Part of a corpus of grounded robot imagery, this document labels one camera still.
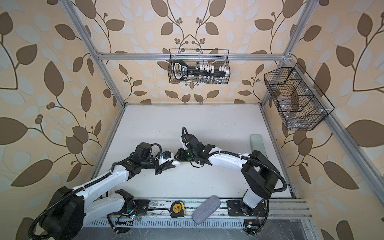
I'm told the yellow black tape measure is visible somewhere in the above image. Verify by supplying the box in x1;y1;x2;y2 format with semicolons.
170;201;186;218

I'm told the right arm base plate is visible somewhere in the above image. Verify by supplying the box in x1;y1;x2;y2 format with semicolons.
227;200;268;218

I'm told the right black wire basket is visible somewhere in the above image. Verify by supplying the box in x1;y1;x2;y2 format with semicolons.
264;63;335;131

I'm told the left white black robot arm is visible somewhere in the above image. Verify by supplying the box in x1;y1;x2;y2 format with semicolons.
28;143;180;240

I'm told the aluminium frame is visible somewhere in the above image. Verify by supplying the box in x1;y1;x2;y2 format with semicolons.
53;0;384;240

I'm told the black socket holder rail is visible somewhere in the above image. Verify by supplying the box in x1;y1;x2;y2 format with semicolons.
171;60;231;80

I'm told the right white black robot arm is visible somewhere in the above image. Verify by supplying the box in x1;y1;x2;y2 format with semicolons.
176;127;288;210

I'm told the back black wire basket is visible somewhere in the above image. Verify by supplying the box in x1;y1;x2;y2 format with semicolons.
168;48;231;85

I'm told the black wire basket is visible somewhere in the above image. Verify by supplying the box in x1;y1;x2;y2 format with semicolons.
264;63;335;131
168;48;231;85

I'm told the grey fabric glasses case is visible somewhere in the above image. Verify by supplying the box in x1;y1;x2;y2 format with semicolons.
192;196;221;225

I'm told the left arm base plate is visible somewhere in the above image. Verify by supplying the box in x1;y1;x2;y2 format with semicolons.
134;199;150;216

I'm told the green glasses case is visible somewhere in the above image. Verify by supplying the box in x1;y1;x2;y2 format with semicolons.
250;134;267;157

